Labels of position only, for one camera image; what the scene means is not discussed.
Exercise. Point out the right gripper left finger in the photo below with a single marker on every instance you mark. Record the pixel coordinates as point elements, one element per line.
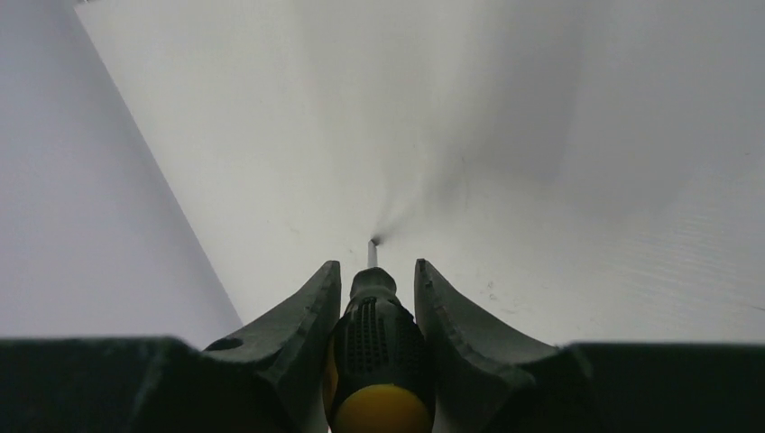
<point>264,377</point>

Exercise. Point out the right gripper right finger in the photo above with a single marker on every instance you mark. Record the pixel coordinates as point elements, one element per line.
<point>493,378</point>

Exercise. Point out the yellow black screwdriver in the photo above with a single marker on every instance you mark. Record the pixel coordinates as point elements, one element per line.
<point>379,373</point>

